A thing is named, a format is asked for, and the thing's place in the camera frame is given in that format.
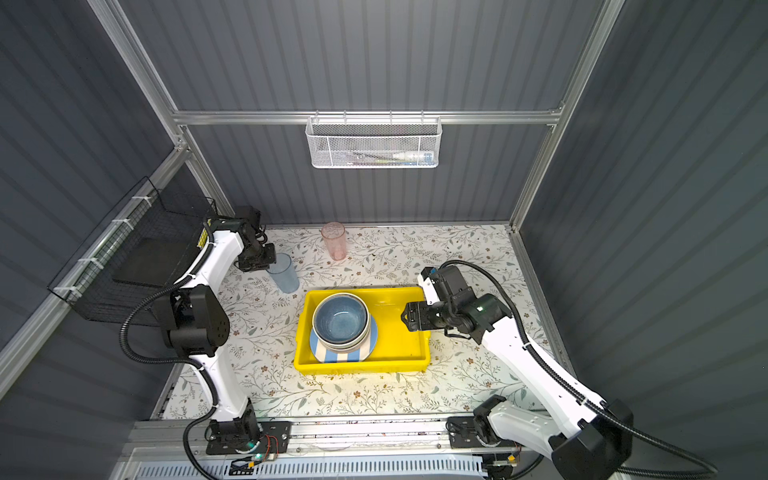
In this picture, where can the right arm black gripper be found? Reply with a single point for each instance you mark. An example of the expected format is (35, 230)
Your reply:
(422, 321)

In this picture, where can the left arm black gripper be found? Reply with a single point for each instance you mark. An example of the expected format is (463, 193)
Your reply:
(269, 251)

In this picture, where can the frosted blue plastic cup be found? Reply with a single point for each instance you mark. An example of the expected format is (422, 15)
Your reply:
(283, 273)

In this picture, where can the yellow plastic bin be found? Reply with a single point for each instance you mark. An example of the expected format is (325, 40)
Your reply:
(397, 349)

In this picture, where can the pink plastic cup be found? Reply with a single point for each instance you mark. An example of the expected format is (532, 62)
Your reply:
(334, 237)

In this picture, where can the dark blue bowl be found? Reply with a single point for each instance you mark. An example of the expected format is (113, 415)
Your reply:
(341, 317)

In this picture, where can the light green bowl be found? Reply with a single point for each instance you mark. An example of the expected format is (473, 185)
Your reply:
(354, 343)

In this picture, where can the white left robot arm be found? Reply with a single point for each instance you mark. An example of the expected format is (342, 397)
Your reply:
(195, 325)

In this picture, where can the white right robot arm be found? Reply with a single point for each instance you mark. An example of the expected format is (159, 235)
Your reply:
(579, 443)

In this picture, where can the floral patterned table mat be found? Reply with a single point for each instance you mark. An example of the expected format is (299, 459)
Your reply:
(460, 376)

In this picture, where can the white tube in basket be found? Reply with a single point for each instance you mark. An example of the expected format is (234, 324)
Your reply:
(414, 157)

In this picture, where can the black wire basket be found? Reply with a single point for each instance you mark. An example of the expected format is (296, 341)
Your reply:
(146, 244)

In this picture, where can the white wire mesh basket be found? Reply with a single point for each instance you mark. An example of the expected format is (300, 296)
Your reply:
(368, 141)

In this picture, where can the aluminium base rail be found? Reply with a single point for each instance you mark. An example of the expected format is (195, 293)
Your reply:
(410, 446)

